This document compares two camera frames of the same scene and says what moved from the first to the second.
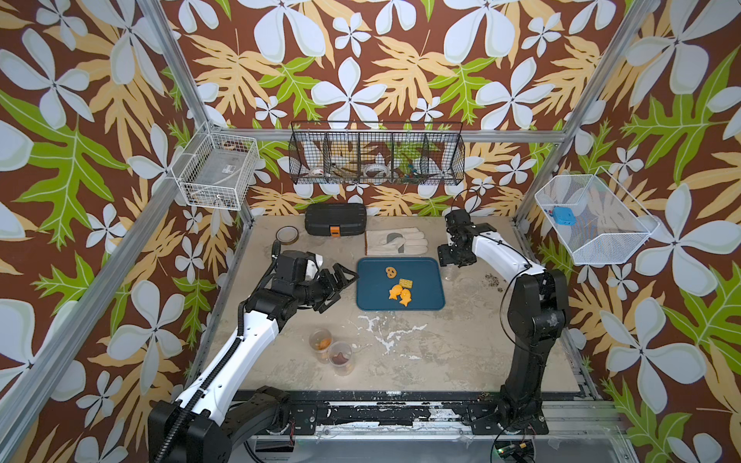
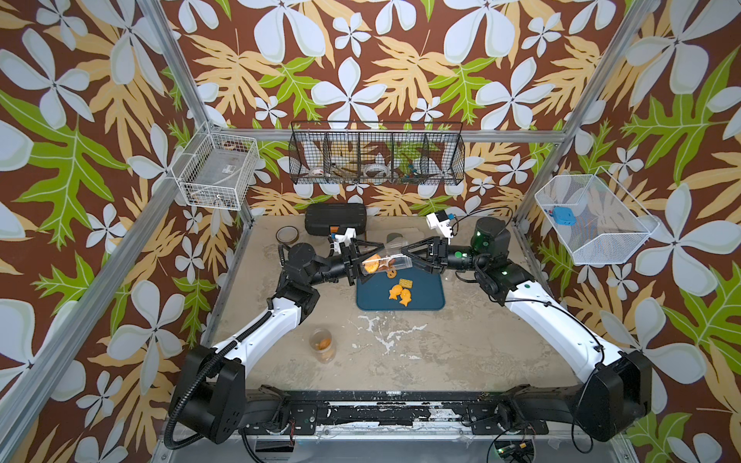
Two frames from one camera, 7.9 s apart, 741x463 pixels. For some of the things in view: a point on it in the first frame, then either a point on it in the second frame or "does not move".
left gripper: (341, 282) → (350, 263)
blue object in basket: (563, 215) does not move
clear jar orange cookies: (320, 340) does not move
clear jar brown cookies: (341, 356) → (397, 260)
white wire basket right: (599, 223) does not move
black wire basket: (377, 152) does not move
